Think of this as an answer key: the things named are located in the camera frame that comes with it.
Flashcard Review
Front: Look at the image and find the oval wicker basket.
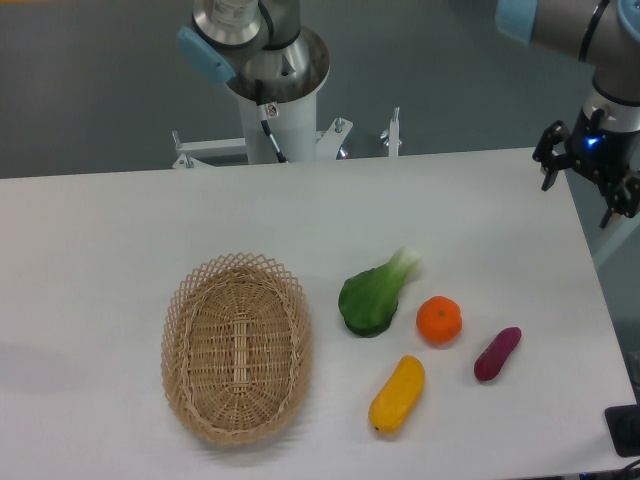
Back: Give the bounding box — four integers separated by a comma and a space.
161, 253, 313, 445

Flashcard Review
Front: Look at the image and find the purple sweet potato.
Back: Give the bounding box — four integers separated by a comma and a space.
473, 327, 522, 382

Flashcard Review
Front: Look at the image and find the white pedestal base frame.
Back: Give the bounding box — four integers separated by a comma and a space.
171, 106, 404, 170

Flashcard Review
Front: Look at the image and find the orange tangerine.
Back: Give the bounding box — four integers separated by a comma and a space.
416, 296, 463, 344

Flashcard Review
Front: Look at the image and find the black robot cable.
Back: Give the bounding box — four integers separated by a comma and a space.
254, 0, 289, 165

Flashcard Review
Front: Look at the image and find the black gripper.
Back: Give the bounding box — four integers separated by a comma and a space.
532, 112, 639, 229

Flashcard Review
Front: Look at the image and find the black box at table edge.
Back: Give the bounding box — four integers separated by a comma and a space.
604, 404, 639, 458

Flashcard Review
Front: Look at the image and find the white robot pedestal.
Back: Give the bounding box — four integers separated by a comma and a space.
229, 27, 330, 164

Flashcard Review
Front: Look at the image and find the yellow mango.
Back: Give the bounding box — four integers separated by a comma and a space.
368, 355, 426, 435

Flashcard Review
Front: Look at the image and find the green bok choy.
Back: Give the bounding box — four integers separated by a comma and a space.
338, 247, 422, 338

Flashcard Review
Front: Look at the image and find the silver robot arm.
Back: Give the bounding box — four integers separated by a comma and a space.
177, 1, 639, 217

